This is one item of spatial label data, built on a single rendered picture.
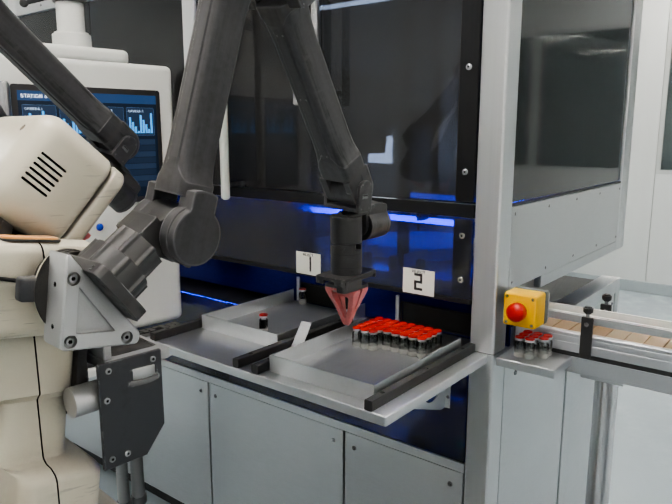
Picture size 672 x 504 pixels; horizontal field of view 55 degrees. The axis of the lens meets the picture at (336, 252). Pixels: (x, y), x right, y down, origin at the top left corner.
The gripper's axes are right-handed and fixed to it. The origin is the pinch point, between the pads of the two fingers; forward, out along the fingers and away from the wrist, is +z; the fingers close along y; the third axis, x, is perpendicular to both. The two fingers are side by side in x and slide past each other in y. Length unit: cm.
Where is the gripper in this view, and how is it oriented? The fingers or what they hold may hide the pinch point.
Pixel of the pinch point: (346, 320)
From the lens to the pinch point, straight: 119.2
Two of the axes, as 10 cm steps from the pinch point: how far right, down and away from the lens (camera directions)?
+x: -7.8, -1.2, 6.1
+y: 6.2, -1.7, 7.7
